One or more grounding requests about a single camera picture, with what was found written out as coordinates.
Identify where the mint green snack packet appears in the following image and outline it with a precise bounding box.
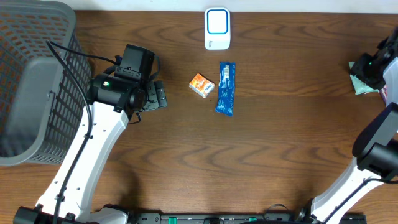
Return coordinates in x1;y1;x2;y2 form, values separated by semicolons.
350;74;379;95

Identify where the purple snack box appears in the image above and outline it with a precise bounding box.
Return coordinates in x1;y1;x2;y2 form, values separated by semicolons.
379;85;387;105

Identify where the small orange snack box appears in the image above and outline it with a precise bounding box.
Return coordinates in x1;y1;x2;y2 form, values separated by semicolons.
189;73;215;98

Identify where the blue Oreo cookie pack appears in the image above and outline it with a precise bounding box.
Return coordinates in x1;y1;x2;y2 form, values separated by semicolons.
215;62;236;116

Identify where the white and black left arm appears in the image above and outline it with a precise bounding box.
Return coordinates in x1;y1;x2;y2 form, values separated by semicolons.
13;74;167;224

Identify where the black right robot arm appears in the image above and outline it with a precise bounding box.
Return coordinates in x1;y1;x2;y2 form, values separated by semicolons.
295;47;397;223

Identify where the grey plastic mesh basket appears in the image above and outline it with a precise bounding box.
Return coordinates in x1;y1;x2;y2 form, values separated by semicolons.
1;1;92;166

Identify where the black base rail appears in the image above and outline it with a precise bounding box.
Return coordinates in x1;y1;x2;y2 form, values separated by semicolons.
129;213;296;224

